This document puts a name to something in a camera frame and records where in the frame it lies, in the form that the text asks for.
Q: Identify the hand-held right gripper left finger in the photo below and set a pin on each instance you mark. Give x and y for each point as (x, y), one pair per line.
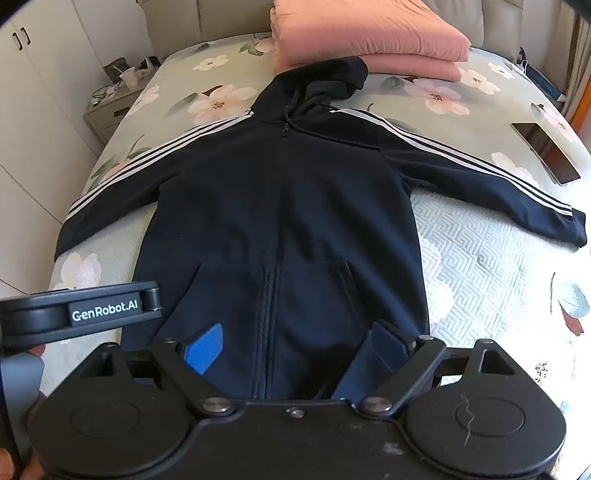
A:
(203, 348)

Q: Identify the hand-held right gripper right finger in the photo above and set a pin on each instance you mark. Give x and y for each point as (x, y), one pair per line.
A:
(385, 346)

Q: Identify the dark navy striped hoodie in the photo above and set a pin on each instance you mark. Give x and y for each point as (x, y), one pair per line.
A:
(277, 230)

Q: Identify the person's left hand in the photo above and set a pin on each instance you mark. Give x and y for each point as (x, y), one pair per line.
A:
(18, 466)

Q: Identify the white wardrobe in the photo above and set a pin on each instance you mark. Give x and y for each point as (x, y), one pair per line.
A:
(37, 138)

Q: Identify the beige nightstand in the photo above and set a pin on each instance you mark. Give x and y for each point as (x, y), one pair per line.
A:
(110, 116)

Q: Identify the eyeglasses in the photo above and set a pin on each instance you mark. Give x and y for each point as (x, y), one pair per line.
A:
(102, 94)

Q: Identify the white cup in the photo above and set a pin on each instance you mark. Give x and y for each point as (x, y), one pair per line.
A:
(126, 77)

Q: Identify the black smartphone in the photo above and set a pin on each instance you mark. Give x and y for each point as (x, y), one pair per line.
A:
(547, 152)

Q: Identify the blue book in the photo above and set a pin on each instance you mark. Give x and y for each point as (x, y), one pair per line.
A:
(544, 82)

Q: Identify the pink folded quilt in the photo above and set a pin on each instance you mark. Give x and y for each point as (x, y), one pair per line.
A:
(360, 32)

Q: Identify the beige curtain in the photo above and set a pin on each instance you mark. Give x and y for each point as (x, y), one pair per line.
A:
(577, 60)

